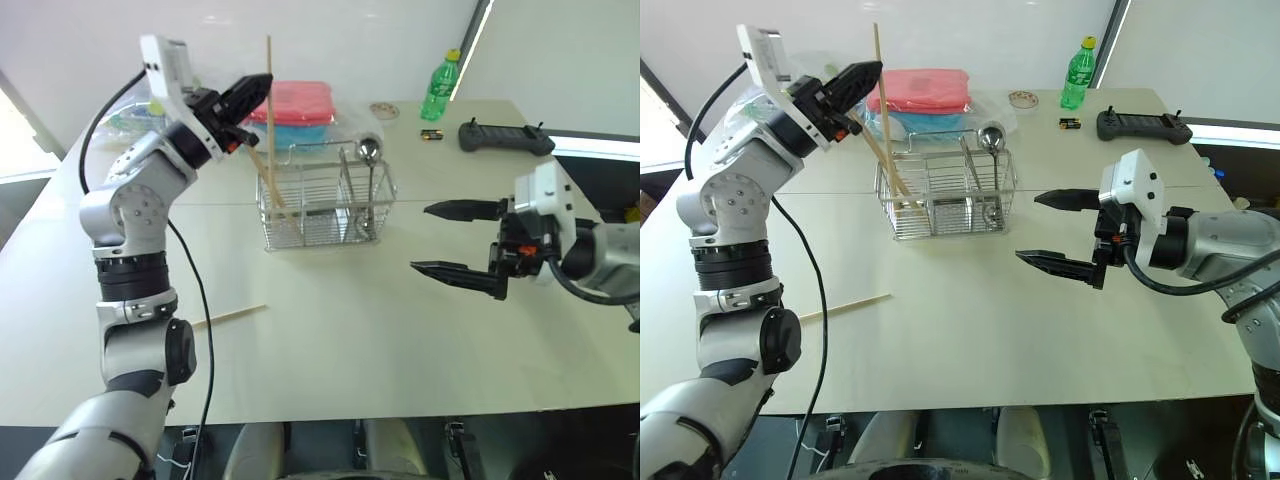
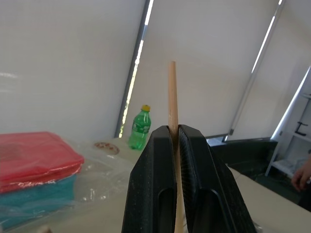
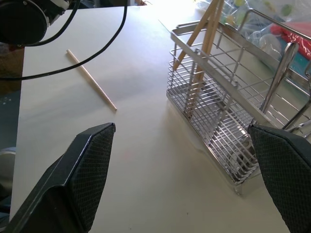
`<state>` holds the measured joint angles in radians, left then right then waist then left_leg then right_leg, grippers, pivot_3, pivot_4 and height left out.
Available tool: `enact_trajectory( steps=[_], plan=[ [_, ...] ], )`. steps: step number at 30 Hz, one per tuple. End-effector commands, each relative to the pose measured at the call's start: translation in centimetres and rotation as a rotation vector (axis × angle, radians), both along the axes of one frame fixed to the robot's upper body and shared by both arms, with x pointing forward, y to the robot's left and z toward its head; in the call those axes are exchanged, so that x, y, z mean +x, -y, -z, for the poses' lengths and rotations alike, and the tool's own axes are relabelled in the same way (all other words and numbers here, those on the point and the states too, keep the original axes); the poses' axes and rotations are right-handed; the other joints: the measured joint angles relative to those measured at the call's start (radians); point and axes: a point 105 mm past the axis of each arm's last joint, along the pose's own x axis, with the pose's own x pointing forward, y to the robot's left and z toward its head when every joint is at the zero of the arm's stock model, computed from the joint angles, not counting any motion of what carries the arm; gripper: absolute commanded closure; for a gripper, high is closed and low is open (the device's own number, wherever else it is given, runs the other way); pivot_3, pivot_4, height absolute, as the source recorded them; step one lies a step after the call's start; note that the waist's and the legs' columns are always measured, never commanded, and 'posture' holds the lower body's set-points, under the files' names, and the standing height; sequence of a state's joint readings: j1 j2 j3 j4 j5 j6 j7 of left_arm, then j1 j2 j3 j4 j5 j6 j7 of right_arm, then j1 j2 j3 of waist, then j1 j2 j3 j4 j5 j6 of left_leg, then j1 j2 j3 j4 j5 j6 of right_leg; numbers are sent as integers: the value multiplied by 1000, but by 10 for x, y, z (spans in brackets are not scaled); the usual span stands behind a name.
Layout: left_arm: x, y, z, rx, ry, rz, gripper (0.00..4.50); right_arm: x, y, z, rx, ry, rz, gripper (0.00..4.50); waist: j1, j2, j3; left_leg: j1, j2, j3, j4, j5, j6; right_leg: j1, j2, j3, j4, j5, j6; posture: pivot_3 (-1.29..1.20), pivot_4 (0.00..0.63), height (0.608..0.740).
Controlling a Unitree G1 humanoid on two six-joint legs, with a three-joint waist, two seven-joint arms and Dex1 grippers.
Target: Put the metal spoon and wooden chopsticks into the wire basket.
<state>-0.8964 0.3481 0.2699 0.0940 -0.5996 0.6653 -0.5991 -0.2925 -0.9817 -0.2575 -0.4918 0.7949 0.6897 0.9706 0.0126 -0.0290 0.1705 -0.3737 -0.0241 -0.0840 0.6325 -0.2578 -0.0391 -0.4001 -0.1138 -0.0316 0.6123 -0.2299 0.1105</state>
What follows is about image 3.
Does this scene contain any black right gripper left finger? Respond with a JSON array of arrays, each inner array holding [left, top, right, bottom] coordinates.
[[4, 122, 116, 233]]

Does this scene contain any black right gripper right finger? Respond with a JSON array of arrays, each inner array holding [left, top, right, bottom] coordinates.
[[247, 123, 311, 233]]

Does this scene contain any black robot arm with cables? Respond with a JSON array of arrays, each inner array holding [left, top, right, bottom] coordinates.
[[0, 0, 128, 81]]

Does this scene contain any metal spoon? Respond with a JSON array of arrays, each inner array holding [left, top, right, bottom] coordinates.
[[260, 42, 300, 116]]

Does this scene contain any clear plastic bag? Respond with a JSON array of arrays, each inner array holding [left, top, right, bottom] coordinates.
[[194, 0, 311, 58]]

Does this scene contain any silver wire cutlery basket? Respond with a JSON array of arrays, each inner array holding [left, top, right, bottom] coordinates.
[[166, 8, 311, 196]]

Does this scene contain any wooden chopstick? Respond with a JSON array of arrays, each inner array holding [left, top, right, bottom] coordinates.
[[186, 0, 225, 118], [66, 49, 118, 112], [172, 0, 220, 70]]

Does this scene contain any red patterned package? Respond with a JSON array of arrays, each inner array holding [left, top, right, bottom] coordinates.
[[270, 20, 311, 57]]

